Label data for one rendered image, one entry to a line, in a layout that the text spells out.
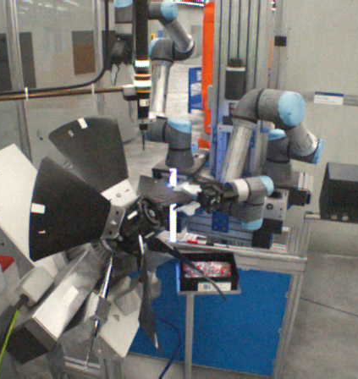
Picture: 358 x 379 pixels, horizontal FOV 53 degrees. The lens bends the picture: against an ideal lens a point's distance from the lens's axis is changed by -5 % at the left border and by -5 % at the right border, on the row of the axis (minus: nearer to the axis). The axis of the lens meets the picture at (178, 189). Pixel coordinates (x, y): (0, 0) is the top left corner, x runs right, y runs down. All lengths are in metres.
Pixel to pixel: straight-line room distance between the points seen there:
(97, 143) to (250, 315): 1.06
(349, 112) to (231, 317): 1.72
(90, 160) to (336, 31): 2.09
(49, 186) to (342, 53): 2.32
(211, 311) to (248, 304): 0.18
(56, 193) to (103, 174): 0.26
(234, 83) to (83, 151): 0.95
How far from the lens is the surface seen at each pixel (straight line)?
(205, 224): 1.97
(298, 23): 2.77
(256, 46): 1.91
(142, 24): 1.01
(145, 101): 1.02
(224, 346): 1.93
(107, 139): 1.13
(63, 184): 0.86
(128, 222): 1.00
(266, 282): 1.65
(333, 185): 1.38
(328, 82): 2.81
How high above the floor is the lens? 1.69
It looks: 23 degrees down
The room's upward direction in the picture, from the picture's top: straight up
